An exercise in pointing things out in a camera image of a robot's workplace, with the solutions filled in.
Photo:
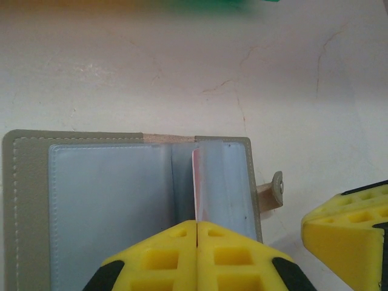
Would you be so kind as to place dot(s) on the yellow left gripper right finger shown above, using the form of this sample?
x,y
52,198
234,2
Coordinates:
x,y
242,263

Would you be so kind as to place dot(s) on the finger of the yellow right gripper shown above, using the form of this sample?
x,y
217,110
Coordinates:
x,y
336,206
339,251

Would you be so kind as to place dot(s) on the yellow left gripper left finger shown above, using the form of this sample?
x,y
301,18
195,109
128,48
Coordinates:
x,y
151,263

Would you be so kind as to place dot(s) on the red circle print card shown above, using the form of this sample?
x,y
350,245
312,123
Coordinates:
x,y
198,188

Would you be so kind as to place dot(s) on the grey leather card holder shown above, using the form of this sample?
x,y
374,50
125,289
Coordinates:
x,y
27,197

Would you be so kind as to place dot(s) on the green plastic bin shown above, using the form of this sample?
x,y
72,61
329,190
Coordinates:
x,y
242,2

